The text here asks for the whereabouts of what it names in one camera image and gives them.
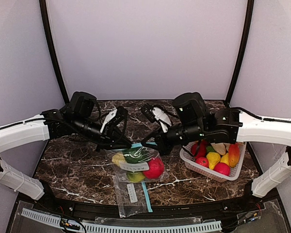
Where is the red toy apple large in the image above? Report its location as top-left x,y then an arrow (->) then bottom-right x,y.
143,157 -> 164,179

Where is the yellow toy lemon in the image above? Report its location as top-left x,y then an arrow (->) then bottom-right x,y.
220,153 -> 230,166

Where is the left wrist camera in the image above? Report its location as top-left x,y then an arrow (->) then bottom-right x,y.
100,106 -> 128,133

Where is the small clear zip bag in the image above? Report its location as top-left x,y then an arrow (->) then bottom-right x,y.
113,176 -> 153,218

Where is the large clear zip bag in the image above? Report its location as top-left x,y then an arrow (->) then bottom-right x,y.
106,142 -> 169,183

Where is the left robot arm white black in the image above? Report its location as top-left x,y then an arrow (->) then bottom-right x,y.
0,92 -> 132,200

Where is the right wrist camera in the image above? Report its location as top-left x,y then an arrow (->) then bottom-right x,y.
141,104 -> 172,133

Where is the black front rail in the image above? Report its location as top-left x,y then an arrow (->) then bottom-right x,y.
33,194 -> 276,220

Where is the white slotted cable duct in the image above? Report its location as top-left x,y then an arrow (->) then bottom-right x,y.
21,208 -> 223,233

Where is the red toy fruit front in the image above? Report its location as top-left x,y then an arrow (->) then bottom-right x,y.
213,163 -> 230,176

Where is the red toy fruit left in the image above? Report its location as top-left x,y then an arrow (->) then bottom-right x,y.
191,143 -> 207,158

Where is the black corner frame post right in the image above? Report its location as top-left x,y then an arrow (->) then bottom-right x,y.
225,0 -> 255,106

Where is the black corner frame post left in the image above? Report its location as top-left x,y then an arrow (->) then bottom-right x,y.
39,0 -> 69,104

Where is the white plastic basket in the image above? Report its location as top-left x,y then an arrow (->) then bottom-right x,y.
179,142 -> 246,183

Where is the dark green toy pepper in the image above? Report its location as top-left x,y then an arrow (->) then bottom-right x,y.
123,150 -> 149,164

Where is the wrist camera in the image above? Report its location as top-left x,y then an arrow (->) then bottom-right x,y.
141,104 -> 172,133
100,106 -> 128,133

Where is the black corner frame post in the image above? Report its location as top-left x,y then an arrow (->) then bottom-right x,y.
225,0 -> 255,106
39,0 -> 69,104

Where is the red toy fruit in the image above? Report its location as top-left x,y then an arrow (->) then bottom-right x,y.
191,143 -> 207,158
213,163 -> 230,176

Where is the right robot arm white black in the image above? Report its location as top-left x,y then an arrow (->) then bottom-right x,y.
141,92 -> 291,199

